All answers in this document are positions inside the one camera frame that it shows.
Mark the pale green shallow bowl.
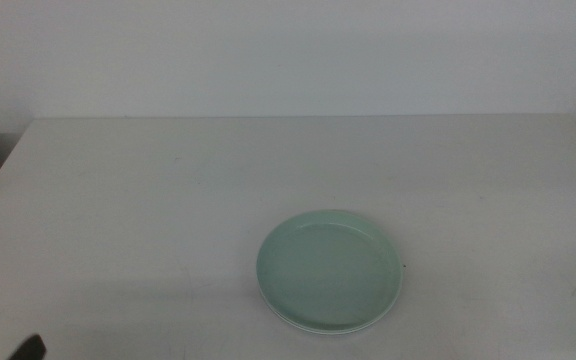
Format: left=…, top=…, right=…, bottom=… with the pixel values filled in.
left=255, top=208, right=404, bottom=333

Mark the white shallow bowl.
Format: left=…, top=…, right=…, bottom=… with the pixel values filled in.
left=258, top=287, right=403, bottom=337

